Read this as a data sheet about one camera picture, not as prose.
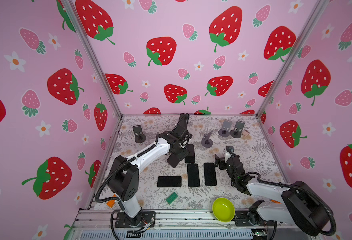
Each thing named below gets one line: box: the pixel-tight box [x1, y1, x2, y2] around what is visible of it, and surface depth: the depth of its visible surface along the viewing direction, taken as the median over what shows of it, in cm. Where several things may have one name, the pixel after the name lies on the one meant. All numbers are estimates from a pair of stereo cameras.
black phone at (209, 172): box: [203, 162, 217, 186], surface depth 90 cm
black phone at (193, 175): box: [187, 163, 200, 188], surface depth 90 cm
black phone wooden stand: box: [167, 153, 181, 168], surface depth 88 cm
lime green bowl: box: [212, 197, 236, 223], surface depth 78 cm
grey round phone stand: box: [218, 119, 232, 138], surface depth 110 cm
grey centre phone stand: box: [201, 131, 213, 148], surface depth 106 cm
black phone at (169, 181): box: [157, 175, 182, 188], surface depth 89 cm
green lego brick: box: [165, 191, 179, 205], surface depth 82 cm
